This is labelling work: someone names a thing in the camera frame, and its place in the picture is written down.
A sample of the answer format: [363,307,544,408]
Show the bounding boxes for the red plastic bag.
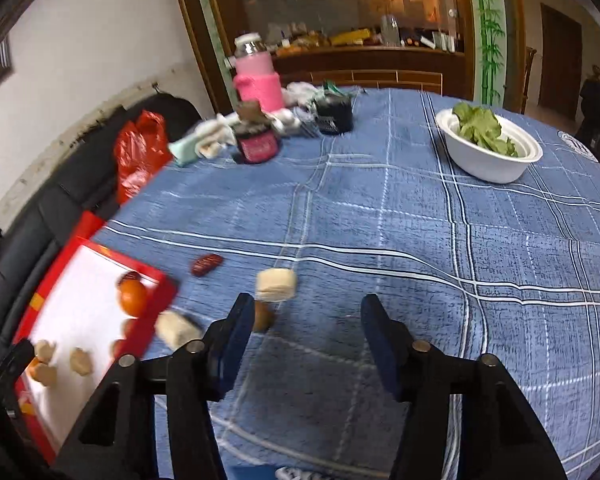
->
[114,110,173,206]

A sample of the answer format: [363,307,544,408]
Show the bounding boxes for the white bowl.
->
[435,107,544,184]

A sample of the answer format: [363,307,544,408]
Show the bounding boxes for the orange mandarin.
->
[116,279,148,318]

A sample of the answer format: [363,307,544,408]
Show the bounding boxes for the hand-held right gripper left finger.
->
[50,292,257,480]

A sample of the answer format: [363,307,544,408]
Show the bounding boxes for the small brown packet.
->
[237,101,268,123]

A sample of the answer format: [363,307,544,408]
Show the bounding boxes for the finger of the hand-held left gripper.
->
[0,338,35,386]

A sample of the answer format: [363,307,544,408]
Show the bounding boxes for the white crumpled plastic bag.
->
[280,81,326,136]

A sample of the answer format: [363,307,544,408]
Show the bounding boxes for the wooden chair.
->
[522,46,537,113]

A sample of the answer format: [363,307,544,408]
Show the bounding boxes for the clear glass jar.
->
[380,14,401,47]

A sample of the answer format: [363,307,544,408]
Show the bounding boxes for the bottle with pink knit sleeve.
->
[232,32,286,113]

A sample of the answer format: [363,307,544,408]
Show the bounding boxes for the wooden sideboard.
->
[272,45,468,106]

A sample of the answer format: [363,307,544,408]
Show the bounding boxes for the mint and white cloth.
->
[169,114,238,167]

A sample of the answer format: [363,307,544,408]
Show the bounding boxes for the black jar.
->
[314,94,355,136]

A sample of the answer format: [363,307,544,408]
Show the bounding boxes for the red tray with white inside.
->
[12,210,180,466]

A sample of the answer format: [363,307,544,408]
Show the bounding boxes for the yellow packet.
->
[329,30,371,45]

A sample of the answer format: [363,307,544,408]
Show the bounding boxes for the brown wooden door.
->
[537,2,583,121]

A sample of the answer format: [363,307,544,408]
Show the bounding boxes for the green leafy vegetable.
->
[452,101,520,157]

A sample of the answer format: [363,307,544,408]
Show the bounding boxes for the bamboo painted panel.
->
[465,0,508,106]

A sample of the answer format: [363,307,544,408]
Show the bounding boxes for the black leather sofa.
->
[0,92,201,356]

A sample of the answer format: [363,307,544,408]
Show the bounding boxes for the blue checked tablecloth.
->
[87,85,600,480]

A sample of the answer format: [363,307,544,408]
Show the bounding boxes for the dark red jar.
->
[234,122,280,165]

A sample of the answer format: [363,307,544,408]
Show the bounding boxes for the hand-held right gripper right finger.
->
[361,294,568,480]

